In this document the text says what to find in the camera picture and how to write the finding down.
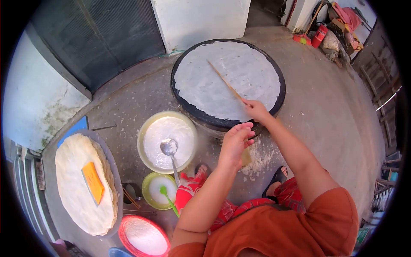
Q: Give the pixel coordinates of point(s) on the person's left hand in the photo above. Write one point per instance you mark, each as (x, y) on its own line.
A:
(233, 146)

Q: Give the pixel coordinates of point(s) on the person's right hand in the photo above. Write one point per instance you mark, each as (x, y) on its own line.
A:
(257, 111)

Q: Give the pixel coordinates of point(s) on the person's left thumb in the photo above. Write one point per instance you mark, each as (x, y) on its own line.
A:
(249, 143)

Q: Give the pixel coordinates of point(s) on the person's right fingers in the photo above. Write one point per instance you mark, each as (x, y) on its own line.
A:
(249, 104)

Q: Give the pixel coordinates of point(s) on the person's left fingers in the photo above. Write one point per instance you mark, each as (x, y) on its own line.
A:
(244, 128)

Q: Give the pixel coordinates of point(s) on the thin bamboo stick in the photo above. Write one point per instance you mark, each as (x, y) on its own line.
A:
(224, 82)

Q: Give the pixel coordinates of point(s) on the tan flat piece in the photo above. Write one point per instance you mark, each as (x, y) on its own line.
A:
(246, 157)

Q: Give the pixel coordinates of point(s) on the round black-rimmed steamer pot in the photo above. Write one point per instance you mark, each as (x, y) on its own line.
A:
(228, 122)

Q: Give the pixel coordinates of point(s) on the white rice paper sheet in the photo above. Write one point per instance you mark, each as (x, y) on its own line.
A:
(224, 77)

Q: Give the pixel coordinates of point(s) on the person's legs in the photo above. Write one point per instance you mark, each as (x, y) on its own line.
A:
(196, 192)

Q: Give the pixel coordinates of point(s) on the metal ladle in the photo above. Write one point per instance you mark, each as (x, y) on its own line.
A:
(170, 151)

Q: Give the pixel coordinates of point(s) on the large cream batter basin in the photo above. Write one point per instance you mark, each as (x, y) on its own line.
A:
(167, 141)

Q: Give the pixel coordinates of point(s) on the colourful broom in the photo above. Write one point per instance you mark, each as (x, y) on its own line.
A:
(303, 36)

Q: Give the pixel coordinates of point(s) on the person's body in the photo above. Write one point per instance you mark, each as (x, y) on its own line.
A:
(282, 231)

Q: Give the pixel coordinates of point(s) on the green plastic spoon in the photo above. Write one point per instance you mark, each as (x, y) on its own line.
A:
(168, 199)

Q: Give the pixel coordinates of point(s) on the red fire extinguisher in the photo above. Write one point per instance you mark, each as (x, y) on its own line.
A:
(319, 36)

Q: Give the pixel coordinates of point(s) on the small green bowl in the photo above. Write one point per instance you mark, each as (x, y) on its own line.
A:
(157, 191)

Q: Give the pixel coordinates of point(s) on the pile of household clutter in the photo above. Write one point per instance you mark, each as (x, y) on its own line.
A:
(342, 32)

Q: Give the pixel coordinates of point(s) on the dark cup with chopsticks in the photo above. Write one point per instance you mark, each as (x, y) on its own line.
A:
(131, 192)

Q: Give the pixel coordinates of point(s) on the wooden ladder rack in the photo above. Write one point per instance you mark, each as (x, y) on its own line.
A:
(380, 93)

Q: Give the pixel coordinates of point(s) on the round grey tray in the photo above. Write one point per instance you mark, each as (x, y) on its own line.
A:
(112, 160)

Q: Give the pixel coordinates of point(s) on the red plastic basin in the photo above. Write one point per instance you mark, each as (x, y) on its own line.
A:
(144, 236)

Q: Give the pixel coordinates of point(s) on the thin dark metal rod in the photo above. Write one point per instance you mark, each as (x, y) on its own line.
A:
(103, 127)

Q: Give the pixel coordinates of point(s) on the orange plastic scraper card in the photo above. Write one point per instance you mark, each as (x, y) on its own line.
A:
(93, 182)

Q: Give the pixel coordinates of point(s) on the dark screen door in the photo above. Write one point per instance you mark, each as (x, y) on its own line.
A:
(96, 41)

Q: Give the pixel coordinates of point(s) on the blue board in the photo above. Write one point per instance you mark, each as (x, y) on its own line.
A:
(74, 129)

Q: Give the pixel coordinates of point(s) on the blue plastic container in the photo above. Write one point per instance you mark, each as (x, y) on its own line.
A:
(118, 252)

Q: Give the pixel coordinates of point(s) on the stack of round rice papers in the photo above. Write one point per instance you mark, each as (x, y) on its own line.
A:
(80, 192)

